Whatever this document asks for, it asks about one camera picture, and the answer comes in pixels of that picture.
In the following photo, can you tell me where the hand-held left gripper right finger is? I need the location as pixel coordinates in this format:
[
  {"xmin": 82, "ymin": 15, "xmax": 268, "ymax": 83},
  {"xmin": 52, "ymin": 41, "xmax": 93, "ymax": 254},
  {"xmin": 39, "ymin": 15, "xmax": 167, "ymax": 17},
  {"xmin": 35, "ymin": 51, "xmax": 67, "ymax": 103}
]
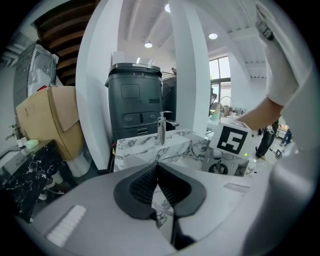
[{"xmin": 157, "ymin": 161, "xmax": 271, "ymax": 256}]

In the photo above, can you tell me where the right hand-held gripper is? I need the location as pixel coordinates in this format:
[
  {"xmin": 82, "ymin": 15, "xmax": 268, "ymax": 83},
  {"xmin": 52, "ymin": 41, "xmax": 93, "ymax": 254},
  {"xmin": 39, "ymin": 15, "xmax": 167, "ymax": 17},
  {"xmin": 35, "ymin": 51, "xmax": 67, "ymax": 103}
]
[{"xmin": 201, "ymin": 117, "xmax": 252, "ymax": 177}]

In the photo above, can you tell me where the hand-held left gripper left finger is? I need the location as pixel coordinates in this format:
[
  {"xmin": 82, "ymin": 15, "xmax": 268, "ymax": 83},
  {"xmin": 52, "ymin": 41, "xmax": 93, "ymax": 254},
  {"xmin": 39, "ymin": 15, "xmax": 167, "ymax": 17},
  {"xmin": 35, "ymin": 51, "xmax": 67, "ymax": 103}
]
[{"xmin": 16, "ymin": 161, "xmax": 176, "ymax": 256}]

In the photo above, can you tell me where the person's right forearm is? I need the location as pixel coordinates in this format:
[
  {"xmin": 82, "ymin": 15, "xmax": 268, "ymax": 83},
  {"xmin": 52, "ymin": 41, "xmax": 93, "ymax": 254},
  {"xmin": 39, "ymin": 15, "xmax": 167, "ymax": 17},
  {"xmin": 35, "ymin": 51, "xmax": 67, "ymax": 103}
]
[{"xmin": 236, "ymin": 96, "xmax": 286, "ymax": 132}]

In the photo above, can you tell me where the white marble sink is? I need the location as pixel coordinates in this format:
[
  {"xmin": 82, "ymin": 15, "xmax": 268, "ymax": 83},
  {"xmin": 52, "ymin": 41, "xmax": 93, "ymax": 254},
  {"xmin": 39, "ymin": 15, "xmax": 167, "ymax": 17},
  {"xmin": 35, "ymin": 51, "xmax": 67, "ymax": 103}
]
[{"xmin": 113, "ymin": 128, "xmax": 258, "ymax": 228}]

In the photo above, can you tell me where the chrome faucet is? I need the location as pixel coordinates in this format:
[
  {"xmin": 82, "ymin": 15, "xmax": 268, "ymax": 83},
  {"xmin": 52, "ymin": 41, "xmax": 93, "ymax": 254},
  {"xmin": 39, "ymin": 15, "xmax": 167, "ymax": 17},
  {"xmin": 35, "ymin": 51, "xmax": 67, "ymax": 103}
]
[{"xmin": 156, "ymin": 110, "xmax": 180, "ymax": 147}]

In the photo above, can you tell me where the white bucket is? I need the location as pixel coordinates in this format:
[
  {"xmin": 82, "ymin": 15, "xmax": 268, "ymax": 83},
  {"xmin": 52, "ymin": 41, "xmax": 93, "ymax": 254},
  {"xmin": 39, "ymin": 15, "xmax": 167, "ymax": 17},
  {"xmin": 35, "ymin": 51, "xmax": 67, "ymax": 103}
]
[{"xmin": 64, "ymin": 151, "xmax": 93, "ymax": 179}]

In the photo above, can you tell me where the white pillar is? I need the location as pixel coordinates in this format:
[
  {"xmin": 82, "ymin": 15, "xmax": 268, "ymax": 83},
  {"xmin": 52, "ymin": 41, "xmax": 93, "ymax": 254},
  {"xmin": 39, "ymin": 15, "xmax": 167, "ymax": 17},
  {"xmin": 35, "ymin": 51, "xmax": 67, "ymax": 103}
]
[
  {"xmin": 168, "ymin": 0, "xmax": 211, "ymax": 137},
  {"xmin": 74, "ymin": 0, "xmax": 125, "ymax": 176}
]

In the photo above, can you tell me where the person's white t-shirt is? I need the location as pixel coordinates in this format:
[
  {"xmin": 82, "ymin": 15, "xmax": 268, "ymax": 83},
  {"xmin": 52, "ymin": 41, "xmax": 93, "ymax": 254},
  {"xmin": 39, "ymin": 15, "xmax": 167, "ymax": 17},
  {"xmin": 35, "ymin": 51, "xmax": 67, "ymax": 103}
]
[{"xmin": 254, "ymin": 0, "xmax": 320, "ymax": 153}]

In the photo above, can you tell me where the large black appliance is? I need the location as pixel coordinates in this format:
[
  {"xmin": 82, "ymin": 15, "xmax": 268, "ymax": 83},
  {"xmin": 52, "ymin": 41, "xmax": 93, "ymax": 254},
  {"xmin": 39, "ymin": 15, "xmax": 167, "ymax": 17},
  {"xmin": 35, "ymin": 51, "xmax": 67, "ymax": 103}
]
[{"xmin": 104, "ymin": 62, "xmax": 164, "ymax": 142}]

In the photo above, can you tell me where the black marble counter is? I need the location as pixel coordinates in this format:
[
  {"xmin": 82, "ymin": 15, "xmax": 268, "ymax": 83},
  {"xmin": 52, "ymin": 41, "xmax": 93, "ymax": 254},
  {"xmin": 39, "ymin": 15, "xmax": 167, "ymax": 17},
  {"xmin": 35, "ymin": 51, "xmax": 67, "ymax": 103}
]
[{"xmin": 0, "ymin": 139, "xmax": 64, "ymax": 224}]

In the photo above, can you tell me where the large cardboard box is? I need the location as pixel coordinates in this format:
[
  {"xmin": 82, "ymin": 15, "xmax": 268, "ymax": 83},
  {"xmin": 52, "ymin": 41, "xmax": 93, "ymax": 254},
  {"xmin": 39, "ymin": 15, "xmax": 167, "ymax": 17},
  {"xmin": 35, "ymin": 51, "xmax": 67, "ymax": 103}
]
[{"xmin": 15, "ymin": 85, "xmax": 85, "ymax": 161}]

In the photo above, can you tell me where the grey white appliance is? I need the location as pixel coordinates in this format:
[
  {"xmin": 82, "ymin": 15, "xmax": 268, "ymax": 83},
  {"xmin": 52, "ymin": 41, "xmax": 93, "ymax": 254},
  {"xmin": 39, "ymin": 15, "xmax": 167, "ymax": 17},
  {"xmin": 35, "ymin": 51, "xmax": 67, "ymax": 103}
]
[{"xmin": 12, "ymin": 39, "xmax": 60, "ymax": 106}]

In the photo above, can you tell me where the dark wooden staircase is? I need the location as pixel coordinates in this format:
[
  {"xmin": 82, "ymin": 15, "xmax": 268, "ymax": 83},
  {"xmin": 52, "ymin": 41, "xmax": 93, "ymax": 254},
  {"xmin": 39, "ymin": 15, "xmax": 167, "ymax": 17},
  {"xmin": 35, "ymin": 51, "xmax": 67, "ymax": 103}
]
[{"xmin": 31, "ymin": 0, "xmax": 103, "ymax": 87}]

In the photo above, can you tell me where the glass window wall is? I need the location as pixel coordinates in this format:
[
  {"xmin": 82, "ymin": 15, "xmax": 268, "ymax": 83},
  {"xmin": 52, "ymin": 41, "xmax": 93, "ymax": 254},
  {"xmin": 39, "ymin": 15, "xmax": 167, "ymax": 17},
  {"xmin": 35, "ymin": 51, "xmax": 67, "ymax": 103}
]
[{"xmin": 208, "ymin": 55, "xmax": 232, "ymax": 118}]

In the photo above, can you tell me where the grey harness strap buckle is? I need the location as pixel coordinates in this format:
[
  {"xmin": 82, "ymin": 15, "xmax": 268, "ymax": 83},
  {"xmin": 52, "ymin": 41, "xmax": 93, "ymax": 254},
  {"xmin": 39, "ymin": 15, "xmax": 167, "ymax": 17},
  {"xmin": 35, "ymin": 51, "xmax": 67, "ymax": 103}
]
[{"xmin": 255, "ymin": 18, "xmax": 275, "ymax": 42}]

